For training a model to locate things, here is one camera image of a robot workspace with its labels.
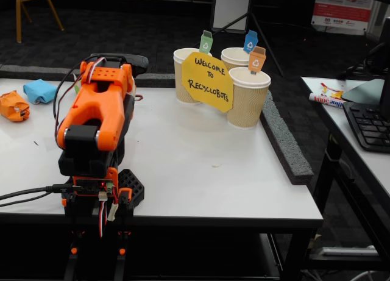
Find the green paper wad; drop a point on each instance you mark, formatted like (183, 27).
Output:
(76, 89)

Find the blue paper wad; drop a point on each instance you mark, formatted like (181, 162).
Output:
(39, 90)

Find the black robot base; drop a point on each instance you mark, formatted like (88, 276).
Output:
(131, 183)

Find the orange black robot arm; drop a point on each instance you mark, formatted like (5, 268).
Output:
(100, 110)

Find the short grey foam strip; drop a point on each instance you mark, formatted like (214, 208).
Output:
(158, 80)

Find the paper cup with green label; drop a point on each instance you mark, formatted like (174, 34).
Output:
(179, 80)

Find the yellow welcome paper sign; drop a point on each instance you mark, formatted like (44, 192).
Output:
(207, 89)

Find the green recycling bin label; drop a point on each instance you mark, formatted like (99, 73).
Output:
(206, 44)

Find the paper cup with blue label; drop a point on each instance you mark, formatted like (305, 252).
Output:
(233, 58)

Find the orange controller board housing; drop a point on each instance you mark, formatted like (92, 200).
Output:
(91, 186)

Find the black table clamp orange knob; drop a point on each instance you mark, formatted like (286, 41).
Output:
(124, 194)
(73, 250)

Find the orange crumpled paper wad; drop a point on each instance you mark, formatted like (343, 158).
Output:
(13, 107)

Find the white standing panel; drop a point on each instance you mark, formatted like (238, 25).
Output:
(228, 9)

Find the paper cup with orange label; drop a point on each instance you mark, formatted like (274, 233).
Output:
(248, 104)

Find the blue recycling bin label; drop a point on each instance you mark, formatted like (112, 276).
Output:
(250, 43)

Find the orange recycling bin label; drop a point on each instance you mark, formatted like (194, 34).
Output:
(256, 61)

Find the white power connector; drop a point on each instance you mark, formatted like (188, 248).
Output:
(112, 212)

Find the black tripod stand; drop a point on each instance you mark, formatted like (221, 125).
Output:
(265, 40)

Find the red yellow candy wrapper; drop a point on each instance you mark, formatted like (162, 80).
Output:
(335, 94)

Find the red white poster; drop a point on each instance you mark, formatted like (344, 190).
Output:
(341, 12)

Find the black keyboard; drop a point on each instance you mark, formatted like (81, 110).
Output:
(368, 128)

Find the white power strip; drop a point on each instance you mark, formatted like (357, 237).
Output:
(344, 251)

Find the white table black frame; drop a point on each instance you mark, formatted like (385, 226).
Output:
(338, 119)

